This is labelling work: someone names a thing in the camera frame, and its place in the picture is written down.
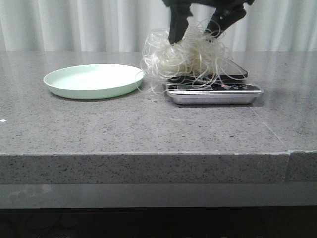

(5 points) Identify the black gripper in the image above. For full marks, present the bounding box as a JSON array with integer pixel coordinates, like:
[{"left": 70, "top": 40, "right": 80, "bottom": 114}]
[{"left": 163, "top": 0, "right": 255, "bottom": 44}]

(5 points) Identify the light green round plate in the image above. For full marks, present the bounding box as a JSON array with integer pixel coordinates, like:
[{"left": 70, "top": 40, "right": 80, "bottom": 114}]
[{"left": 44, "top": 64, "right": 143, "bottom": 100}]

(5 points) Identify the white pleated curtain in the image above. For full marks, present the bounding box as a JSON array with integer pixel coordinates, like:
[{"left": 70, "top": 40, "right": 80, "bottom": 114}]
[{"left": 0, "top": 0, "right": 317, "bottom": 52}]

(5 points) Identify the white vermicelli noodle bundle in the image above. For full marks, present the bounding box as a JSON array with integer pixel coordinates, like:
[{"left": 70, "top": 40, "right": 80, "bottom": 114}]
[{"left": 138, "top": 23, "right": 234, "bottom": 95}]

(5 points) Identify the black silver kitchen scale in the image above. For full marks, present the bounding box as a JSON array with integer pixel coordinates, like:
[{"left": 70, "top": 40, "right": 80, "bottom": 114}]
[{"left": 163, "top": 60, "right": 264, "bottom": 105}]

